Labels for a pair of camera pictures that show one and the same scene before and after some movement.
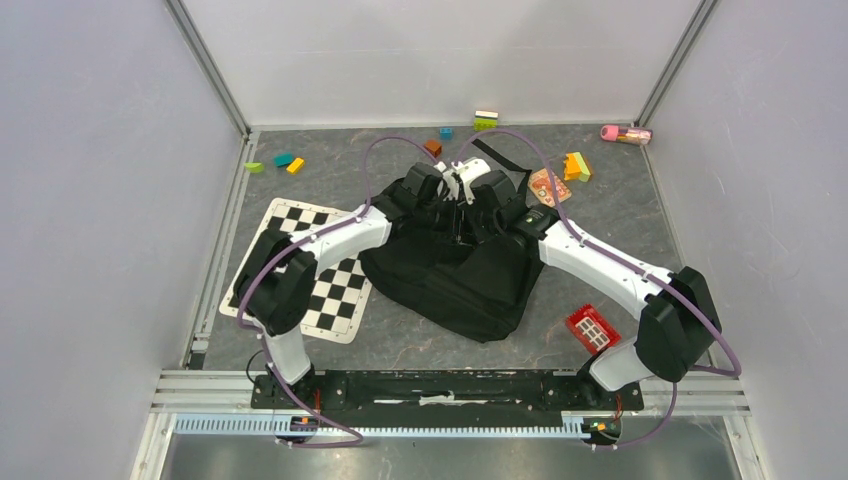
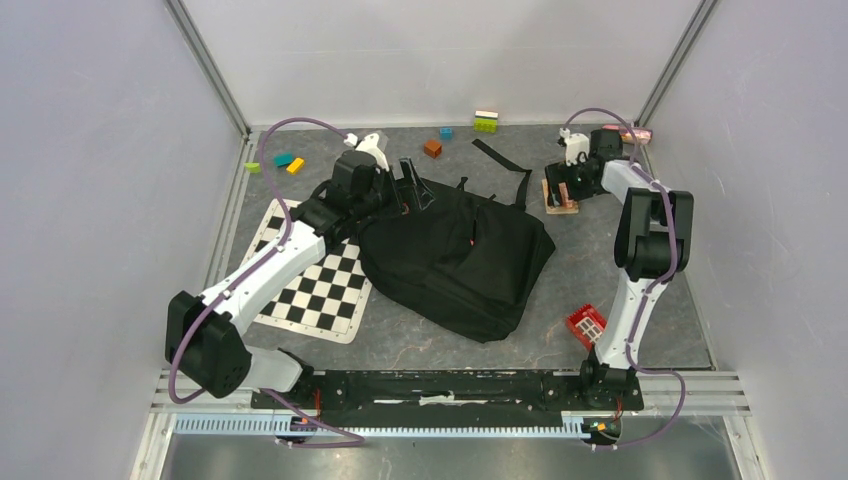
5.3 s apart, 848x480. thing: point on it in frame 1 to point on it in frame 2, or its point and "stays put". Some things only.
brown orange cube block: (434, 147) stays put
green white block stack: (485, 120) stays put
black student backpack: (465, 267) stays put
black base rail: (342, 396) stays put
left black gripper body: (439, 216) to (384, 200)
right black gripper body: (476, 220) to (574, 176)
